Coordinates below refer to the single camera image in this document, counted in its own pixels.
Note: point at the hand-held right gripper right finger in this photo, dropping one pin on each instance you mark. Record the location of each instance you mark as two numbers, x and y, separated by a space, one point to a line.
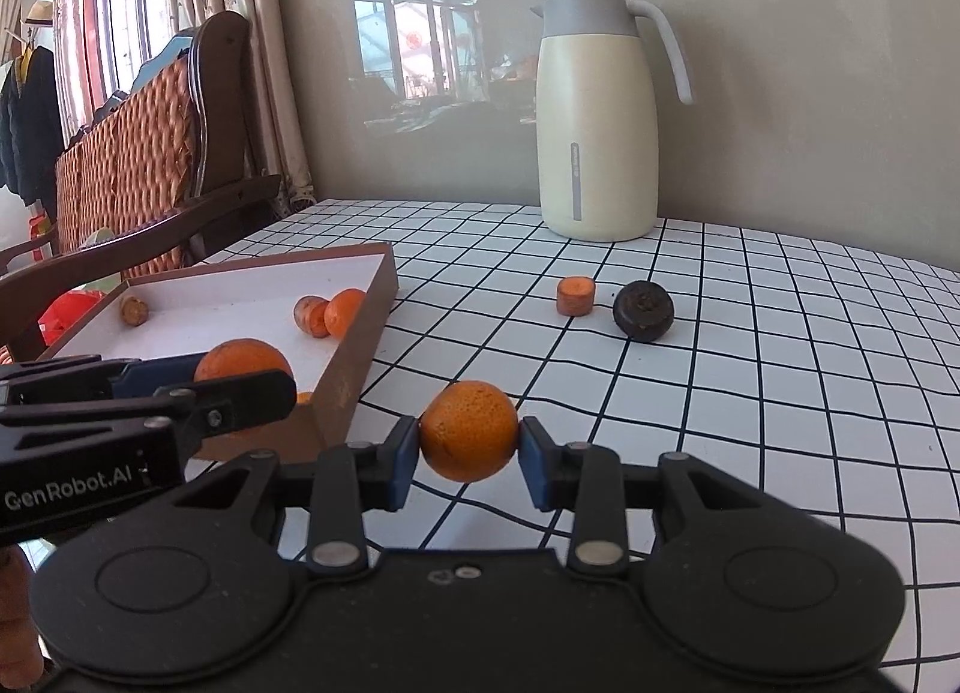
536 472

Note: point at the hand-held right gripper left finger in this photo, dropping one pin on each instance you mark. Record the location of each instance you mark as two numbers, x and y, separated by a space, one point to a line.
403 464

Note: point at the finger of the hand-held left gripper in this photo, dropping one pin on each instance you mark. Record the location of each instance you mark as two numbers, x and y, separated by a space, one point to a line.
161 374
240 400

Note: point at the brown carrot stub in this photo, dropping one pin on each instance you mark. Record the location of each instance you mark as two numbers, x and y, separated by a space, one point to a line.
133 310

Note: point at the brown cardboard box white inside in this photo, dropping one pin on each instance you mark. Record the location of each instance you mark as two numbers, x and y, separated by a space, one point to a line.
225 295

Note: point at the carrot chunk with green top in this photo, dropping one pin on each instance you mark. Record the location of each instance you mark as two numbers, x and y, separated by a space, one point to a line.
310 316

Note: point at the person's left forearm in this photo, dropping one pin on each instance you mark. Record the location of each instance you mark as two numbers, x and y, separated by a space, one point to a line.
16 610

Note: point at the red plastic bag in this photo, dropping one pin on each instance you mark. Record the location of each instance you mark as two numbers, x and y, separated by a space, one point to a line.
69 314

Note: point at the orange carrot slice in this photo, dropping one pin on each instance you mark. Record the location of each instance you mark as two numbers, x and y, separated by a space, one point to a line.
576 295

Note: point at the dark purple round fruit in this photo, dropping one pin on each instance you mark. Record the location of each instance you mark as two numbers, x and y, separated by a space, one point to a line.
643 312

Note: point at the dark wooden woven-back chair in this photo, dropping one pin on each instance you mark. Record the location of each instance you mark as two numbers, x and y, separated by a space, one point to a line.
127 153

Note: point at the white black checkered tablecloth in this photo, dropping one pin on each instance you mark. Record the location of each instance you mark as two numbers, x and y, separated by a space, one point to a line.
750 363

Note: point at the dark hanging jacket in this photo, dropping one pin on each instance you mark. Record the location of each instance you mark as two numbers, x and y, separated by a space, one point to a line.
30 123

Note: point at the cream thermos jug grey lid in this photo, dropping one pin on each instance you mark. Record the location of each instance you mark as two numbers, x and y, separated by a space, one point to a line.
600 138

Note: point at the beige patterned curtain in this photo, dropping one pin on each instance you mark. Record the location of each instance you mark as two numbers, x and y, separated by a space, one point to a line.
255 25

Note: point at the straw hat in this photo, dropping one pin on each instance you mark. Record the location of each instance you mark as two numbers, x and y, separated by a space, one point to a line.
37 14

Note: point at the window with red frame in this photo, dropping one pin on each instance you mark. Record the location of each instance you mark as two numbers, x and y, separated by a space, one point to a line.
124 3

